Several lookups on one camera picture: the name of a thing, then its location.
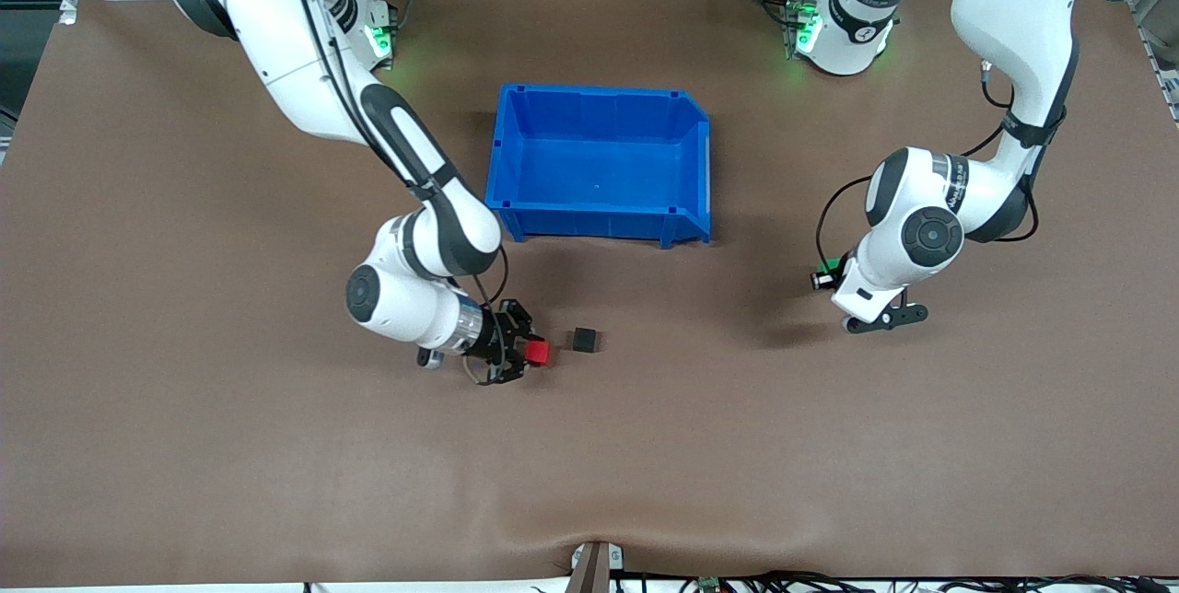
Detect blue plastic storage bin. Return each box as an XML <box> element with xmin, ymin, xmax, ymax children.
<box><xmin>484</xmin><ymin>84</ymin><xmax>713</xmax><ymax>250</ymax></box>

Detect brown table mat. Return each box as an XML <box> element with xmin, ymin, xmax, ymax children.
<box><xmin>0</xmin><ymin>0</ymin><xmax>1179</xmax><ymax>587</ymax></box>

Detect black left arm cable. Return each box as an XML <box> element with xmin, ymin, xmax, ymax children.
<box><xmin>815</xmin><ymin>59</ymin><xmax>1069</xmax><ymax>273</ymax></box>

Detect metal table edge bracket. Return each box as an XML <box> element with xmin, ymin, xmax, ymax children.
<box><xmin>569</xmin><ymin>541</ymin><xmax>625</xmax><ymax>593</ymax></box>

